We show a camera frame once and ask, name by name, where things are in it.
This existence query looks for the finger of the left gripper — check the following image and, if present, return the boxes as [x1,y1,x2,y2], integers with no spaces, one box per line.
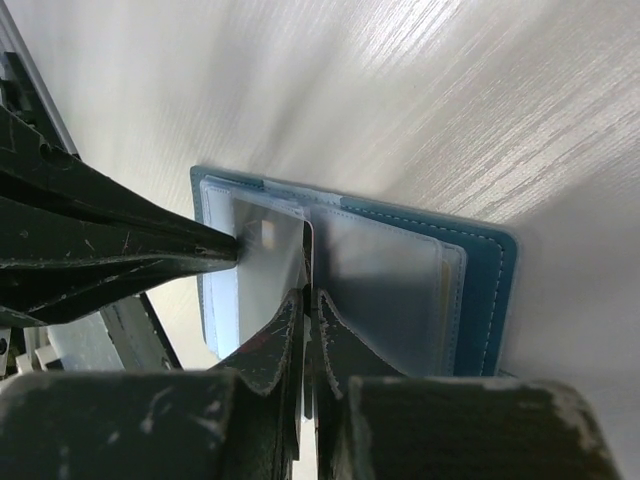
[1,250,238,328]
[1,108,238,260]

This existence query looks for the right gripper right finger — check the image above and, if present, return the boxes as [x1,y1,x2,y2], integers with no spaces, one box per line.
[312,290,620,479]

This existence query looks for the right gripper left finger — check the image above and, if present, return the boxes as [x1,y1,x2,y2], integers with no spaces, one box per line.
[1,289,305,479]

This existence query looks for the blue leather card holder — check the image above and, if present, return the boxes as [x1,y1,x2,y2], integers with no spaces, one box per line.
[190,166,518,377]

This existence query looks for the grey card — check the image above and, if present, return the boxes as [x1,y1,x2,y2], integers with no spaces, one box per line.
[232,194,316,421]

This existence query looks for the gold card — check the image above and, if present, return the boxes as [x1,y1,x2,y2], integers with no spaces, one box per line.
[440,260,455,317]

